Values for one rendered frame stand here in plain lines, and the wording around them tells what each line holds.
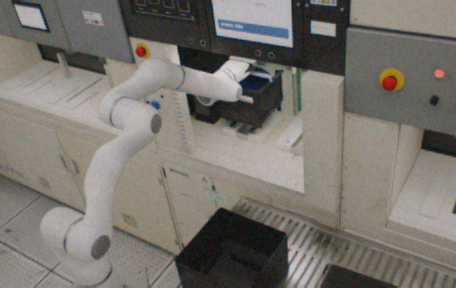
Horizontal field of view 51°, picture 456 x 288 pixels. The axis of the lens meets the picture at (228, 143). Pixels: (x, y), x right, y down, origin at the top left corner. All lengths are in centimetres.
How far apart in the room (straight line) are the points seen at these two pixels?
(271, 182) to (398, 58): 76
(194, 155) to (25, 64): 157
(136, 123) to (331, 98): 58
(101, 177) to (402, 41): 92
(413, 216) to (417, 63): 62
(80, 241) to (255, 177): 80
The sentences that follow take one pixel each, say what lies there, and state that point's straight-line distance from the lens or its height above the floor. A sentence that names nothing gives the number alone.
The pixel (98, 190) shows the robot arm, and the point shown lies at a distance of 144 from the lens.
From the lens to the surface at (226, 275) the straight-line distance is 173.
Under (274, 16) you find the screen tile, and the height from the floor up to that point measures 156.
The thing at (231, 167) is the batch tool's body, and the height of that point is 87.
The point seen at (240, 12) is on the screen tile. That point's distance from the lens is 154.
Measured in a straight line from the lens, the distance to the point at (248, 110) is 200.
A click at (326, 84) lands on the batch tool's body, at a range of 145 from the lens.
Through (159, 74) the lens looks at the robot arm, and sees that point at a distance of 151.
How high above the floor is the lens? 213
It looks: 37 degrees down
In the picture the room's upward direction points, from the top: 8 degrees counter-clockwise
